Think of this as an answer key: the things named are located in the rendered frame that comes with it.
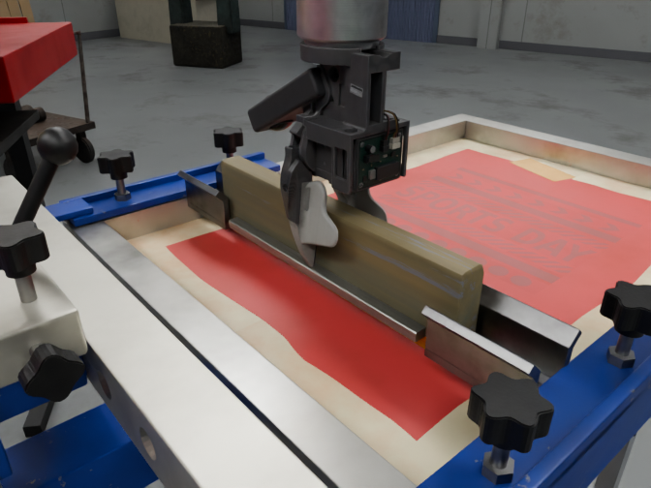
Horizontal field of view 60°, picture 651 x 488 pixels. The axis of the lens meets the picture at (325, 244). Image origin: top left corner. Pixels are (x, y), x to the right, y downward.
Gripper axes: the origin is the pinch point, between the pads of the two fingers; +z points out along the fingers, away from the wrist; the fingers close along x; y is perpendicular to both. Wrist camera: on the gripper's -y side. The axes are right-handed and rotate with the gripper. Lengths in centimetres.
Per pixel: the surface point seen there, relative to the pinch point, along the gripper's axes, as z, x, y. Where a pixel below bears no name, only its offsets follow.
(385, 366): 5.6, -4.1, 13.0
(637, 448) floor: 101, 112, 9
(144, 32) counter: 90, 375, -897
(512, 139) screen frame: 4, 57, -15
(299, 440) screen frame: 2.1, -17.0, 17.4
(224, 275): 5.7, -6.6, -9.8
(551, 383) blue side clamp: 1.0, -0.5, 25.9
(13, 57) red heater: -8, -5, -90
